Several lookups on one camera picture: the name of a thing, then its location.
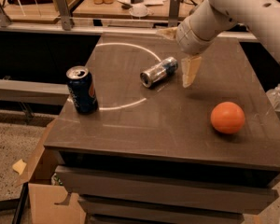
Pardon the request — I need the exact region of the metal rail bracket right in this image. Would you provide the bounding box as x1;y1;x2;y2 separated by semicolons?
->
168;0;180;28

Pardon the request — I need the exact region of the grey drawer cabinet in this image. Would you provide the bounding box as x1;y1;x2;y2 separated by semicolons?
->
45;35;280;224

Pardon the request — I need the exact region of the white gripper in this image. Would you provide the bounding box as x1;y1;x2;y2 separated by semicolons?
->
156;17;212;88

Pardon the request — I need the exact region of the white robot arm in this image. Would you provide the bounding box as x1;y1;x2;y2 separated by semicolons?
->
158;0;280;88

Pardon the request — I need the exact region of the silver blue redbull can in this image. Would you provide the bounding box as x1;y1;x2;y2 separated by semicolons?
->
140;57;178;88

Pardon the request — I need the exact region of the clear plastic bottle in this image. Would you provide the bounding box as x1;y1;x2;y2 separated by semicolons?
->
266;84;280;108

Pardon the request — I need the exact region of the white bowl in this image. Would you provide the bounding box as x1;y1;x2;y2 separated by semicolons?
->
129;4;152;18

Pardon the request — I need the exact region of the orange ball fruit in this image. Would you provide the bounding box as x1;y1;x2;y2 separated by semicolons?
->
210;102;245;134

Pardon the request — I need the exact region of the brown cardboard box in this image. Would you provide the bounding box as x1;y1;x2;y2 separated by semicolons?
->
16;121;86;224

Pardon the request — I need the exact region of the metal rail bracket middle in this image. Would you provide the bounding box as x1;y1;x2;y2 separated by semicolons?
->
55;0;74;31

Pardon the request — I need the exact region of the blue pepsi can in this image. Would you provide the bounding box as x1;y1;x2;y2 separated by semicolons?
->
66;66;98;114

